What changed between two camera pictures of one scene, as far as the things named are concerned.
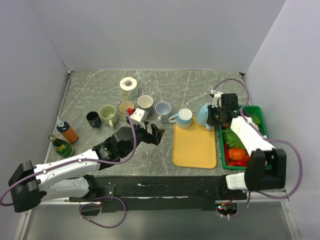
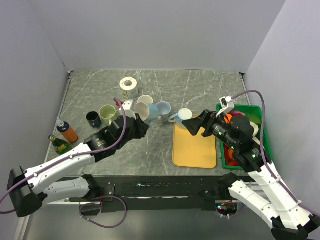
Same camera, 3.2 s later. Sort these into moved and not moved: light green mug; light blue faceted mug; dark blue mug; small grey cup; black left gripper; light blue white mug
Moved: black left gripper; light blue faceted mug
Not moved: light green mug; light blue white mug; small grey cup; dark blue mug
